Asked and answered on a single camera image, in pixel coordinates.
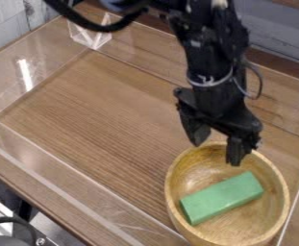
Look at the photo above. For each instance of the green rectangular block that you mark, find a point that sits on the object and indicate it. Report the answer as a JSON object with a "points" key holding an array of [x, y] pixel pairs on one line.
{"points": [[221, 197]]}

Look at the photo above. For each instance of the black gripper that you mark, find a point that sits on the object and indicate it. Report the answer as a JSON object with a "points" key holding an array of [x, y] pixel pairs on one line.
{"points": [[214, 106]]}

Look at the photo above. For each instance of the brown wooden bowl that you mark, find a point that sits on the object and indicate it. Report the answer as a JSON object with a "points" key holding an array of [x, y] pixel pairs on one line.
{"points": [[249, 225]]}

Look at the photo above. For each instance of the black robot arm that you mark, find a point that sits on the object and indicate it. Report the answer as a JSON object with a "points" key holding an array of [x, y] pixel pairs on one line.
{"points": [[214, 39]]}

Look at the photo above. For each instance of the clear acrylic corner bracket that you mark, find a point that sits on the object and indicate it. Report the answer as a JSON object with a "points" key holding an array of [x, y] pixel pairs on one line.
{"points": [[90, 39]]}

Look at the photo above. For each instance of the clear acrylic tray wall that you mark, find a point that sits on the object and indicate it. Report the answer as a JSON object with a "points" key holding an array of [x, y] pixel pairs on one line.
{"points": [[98, 216]]}

